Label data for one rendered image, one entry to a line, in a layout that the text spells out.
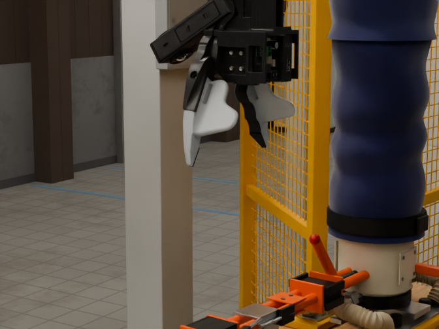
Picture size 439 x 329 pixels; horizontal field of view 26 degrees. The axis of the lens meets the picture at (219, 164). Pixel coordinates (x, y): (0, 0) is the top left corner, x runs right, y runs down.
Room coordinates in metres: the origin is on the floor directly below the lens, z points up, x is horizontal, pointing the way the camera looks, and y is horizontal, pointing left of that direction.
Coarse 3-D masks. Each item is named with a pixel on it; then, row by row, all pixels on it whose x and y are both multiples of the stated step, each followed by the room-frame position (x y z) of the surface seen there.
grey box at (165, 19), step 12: (156, 0) 2.94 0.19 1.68; (168, 0) 2.91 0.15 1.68; (180, 0) 2.96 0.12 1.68; (192, 0) 3.00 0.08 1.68; (204, 0) 3.05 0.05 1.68; (156, 12) 2.94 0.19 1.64; (168, 12) 2.91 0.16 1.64; (180, 12) 2.96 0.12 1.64; (192, 12) 3.00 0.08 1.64; (156, 24) 2.94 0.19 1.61; (168, 24) 2.91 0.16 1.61; (156, 36) 2.94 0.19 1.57; (156, 60) 2.94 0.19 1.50; (192, 60) 3.00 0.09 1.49
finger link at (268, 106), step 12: (264, 84) 1.04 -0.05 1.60; (240, 96) 1.05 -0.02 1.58; (252, 96) 1.05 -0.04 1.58; (264, 96) 1.05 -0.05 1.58; (276, 96) 1.04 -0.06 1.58; (252, 108) 1.06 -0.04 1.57; (264, 108) 1.06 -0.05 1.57; (276, 108) 1.05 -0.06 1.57; (288, 108) 1.04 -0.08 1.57; (252, 120) 1.06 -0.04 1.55; (264, 120) 1.07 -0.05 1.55; (252, 132) 1.07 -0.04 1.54; (264, 132) 1.07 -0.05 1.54; (264, 144) 1.07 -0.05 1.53
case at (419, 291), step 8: (416, 288) 2.36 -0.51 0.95; (424, 288) 2.36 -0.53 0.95; (416, 296) 2.29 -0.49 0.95; (424, 296) 2.29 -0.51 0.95; (280, 328) 2.06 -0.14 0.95; (288, 328) 2.06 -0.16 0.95; (328, 328) 2.06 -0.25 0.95; (336, 328) 2.06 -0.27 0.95; (344, 328) 2.06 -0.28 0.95; (352, 328) 2.06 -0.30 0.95; (360, 328) 2.06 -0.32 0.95
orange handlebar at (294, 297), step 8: (416, 264) 2.09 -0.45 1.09; (424, 264) 2.09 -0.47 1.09; (344, 272) 2.04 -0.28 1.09; (360, 272) 2.03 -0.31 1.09; (416, 272) 2.09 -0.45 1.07; (424, 272) 2.08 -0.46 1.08; (432, 272) 2.07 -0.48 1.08; (344, 280) 1.97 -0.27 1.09; (352, 280) 1.99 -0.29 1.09; (360, 280) 2.01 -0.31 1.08; (344, 288) 1.96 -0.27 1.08; (272, 296) 1.84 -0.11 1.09; (280, 296) 1.84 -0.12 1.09; (288, 296) 1.84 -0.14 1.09; (296, 296) 1.84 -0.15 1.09; (304, 296) 1.86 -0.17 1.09; (312, 296) 1.86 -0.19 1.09; (264, 304) 1.81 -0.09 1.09; (272, 304) 1.82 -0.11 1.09; (280, 304) 1.84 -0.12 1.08; (288, 304) 1.81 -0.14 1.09; (296, 304) 1.82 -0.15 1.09; (304, 304) 1.83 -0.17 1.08; (312, 304) 1.86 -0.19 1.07; (296, 312) 1.82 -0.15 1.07; (232, 320) 1.72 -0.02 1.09; (240, 320) 1.73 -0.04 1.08; (256, 328) 1.71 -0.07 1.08
